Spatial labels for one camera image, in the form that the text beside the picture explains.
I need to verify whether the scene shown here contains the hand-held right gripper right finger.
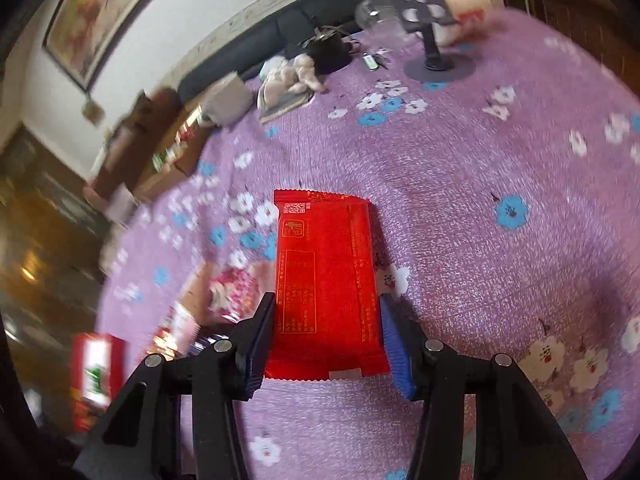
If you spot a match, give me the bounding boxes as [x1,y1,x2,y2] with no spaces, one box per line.
[378,294,588,480]

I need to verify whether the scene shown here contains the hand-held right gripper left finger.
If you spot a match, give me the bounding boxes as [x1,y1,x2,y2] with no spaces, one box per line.
[74,291,277,480]

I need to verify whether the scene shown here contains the plain red snack packet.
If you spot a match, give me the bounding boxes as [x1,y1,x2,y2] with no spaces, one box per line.
[264,188,392,381]

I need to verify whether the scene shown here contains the red-rimmed white tray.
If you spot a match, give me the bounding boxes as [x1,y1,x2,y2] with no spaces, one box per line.
[70,332,125,431]

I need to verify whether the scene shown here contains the red white patterned snack packet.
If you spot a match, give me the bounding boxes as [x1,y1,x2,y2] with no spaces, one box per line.
[207,265,266,321]

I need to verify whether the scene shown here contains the purple floral tablecloth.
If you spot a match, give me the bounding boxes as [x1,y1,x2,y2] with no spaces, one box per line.
[95,7,640,480]

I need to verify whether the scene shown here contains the cardboard box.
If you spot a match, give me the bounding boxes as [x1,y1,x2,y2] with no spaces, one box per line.
[132,105,216,201]

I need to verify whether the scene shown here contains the white mug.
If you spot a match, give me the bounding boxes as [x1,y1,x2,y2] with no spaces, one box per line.
[202,72,251,128]

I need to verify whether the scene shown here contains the black pouch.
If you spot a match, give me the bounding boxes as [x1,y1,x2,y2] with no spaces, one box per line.
[305,35,356,73]

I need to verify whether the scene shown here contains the black phone stand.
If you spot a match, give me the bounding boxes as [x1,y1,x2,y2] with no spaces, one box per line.
[377,0,476,81]

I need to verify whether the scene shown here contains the black leather sofa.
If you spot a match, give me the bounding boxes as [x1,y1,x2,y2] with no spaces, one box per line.
[177,0,471,103]

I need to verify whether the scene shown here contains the empty clear plastic cup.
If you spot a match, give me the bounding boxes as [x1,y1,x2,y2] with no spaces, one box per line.
[355,0,401,31]

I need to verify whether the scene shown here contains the white paper bucket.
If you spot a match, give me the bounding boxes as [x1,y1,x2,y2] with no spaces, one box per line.
[432,0,493,46]

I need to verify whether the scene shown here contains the white cable bundle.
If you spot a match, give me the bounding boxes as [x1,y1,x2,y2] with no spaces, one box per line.
[257,52,326,108]

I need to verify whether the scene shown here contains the framed wall picture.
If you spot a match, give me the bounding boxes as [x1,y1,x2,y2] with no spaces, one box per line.
[42,0,186,93]

